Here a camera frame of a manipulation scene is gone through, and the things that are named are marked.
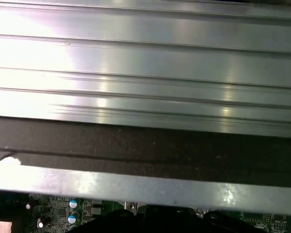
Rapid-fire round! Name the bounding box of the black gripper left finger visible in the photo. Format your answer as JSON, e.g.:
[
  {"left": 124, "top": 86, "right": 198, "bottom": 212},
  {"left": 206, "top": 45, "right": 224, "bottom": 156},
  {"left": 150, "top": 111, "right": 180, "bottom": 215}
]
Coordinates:
[{"left": 74, "top": 205, "right": 172, "bottom": 233}]

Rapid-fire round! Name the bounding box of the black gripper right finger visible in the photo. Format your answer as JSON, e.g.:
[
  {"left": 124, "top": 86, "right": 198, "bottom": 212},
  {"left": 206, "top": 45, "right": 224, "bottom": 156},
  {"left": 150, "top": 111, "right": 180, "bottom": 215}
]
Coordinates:
[{"left": 171, "top": 205, "right": 269, "bottom": 233}]

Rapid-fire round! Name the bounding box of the blue top capacitor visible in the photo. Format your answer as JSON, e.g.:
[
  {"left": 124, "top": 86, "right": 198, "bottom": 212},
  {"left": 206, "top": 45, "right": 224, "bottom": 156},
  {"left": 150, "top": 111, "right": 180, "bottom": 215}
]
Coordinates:
[
  {"left": 68, "top": 198, "right": 80, "bottom": 210},
  {"left": 67, "top": 211, "right": 81, "bottom": 224}
]

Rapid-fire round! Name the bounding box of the green motherboard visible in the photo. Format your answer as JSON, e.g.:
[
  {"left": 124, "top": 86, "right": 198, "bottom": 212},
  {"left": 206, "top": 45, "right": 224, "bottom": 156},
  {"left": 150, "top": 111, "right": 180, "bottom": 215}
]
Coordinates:
[{"left": 0, "top": 191, "right": 291, "bottom": 233}]

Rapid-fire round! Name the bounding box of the grey PC case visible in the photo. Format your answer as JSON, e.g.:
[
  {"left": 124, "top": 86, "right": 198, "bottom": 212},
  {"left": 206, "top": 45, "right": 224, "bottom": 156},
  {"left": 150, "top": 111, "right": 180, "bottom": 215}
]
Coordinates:
[{"left": 0, "top": 116, "right": 291, "bottom": 217}]

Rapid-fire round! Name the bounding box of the brown metal heatsink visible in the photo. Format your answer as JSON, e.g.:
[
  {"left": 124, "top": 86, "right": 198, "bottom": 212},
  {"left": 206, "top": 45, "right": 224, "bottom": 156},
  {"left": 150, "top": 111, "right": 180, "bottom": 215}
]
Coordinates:
[{"left": 0, "top": 220, "right": 12, "bottom": 233}]

